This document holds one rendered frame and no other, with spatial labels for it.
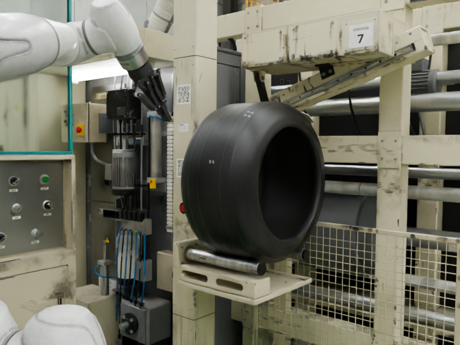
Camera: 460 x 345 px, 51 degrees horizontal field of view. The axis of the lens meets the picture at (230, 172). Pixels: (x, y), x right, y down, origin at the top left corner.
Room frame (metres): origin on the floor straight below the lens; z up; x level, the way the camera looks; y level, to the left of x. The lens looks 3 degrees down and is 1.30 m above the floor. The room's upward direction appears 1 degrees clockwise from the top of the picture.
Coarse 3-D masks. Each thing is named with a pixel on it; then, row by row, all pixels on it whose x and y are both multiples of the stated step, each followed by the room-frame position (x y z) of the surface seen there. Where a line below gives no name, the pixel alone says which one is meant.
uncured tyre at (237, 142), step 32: (224, 128) 1.58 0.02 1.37; (256, 128) 1.54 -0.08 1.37; (288, 128) 1.90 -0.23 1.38; (192, 160) 1.59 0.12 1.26; (224, 160) 1.51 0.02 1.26; (256, 160) 1.51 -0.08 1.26; (288, 160) 1.99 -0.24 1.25; (320, 160) 1.83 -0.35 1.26; (192, 192) 1.58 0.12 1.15; (224, 192) 1.49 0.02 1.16; (256, 192) 1.51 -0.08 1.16; (288, 192) 1.99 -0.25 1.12; (320, 192) 1.83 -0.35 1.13; (192, 224) 1.63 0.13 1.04; (224, 224) 1.52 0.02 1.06; (256, 224) 1.52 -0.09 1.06; (288, 224) 1.91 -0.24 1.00; (256, 256) 1.58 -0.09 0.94; (288, 256) 1.71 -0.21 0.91
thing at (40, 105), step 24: (0, 0) 1.68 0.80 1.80; (24, 0) 1.74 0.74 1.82; (48, 0) 1.81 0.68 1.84; (48, 72) 1.81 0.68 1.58; (0, 96) 1.67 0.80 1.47; (24, 96) 1.74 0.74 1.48; (48, 96) 1.81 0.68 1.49; (72, 96) 1.88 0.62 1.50; (0, 120) 1.67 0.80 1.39; (24, 120) 1.74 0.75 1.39; (48, 120) 1.81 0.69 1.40; (72, 120) 1.88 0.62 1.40; (0, 144) 1.67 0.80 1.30; (24, 144) 1.74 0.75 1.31; (48, 144) 1.81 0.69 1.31; (72, 144) 1.88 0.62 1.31
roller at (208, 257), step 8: (192, 248) 1.78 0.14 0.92; (192, 256) 1.75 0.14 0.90; (200, 256) 1.73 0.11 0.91; (208, 256) 1.71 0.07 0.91; (216, 256) 1.69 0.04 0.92; (224, 256) 1.67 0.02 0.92; (232, 256) 1.66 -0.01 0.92; (216, 264) 1.68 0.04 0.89; (224, 264) 1.66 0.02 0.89; (232, 264) 1.63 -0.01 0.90; (240, 264) 1.61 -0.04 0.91; (248, 264) 1.59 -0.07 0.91; (256, 264) 1.57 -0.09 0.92; (264, 264) 1.58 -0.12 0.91; (248, 272) 1.60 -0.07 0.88; (256, 272) 1.57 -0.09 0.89; (264, 272) 1.58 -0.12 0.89
